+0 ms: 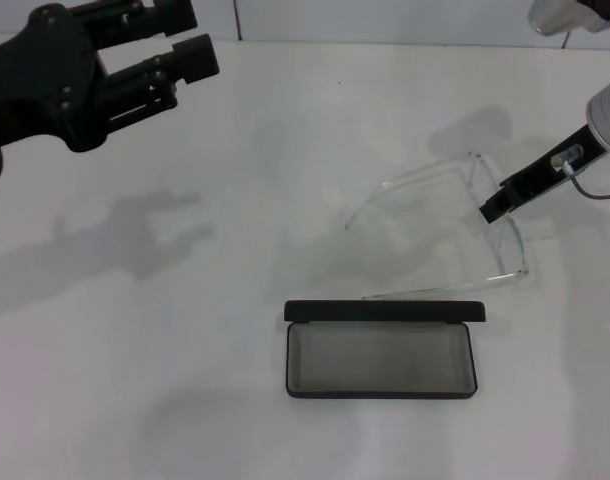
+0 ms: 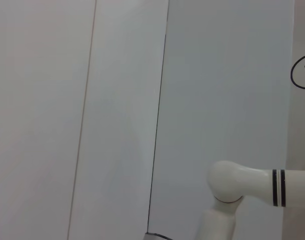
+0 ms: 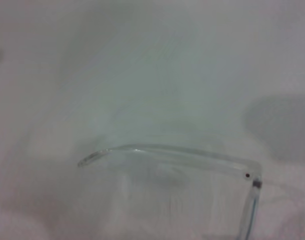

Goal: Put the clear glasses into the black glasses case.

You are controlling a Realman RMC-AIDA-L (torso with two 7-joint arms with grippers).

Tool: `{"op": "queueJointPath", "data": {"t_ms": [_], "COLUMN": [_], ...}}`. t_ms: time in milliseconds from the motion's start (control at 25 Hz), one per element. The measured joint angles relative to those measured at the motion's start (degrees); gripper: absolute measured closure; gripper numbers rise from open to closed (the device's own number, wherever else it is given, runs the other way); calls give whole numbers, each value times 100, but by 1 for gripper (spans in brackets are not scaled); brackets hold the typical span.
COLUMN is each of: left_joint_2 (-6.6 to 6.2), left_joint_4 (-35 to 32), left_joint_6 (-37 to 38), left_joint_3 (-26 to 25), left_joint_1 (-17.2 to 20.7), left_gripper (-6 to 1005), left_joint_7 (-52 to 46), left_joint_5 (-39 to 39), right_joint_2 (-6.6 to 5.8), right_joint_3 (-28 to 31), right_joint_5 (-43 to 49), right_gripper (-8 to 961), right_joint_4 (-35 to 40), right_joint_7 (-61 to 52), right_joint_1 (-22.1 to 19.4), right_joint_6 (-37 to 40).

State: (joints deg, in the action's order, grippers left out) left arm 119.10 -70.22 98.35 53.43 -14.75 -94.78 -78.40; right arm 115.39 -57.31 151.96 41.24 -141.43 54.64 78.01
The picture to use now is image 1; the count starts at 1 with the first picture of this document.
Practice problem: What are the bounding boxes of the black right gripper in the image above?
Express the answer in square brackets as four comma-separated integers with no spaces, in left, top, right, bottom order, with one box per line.
[478,122,609,224]

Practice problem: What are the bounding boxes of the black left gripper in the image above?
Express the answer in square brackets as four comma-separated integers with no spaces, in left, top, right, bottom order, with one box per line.
[0,3,111,154]

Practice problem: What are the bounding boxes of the black glasses case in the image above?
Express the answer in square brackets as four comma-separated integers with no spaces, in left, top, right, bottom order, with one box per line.
[283,298,488,400]

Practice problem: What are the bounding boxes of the clear white glasses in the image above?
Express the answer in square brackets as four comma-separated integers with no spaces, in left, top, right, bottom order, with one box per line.
[343,152,532,301]

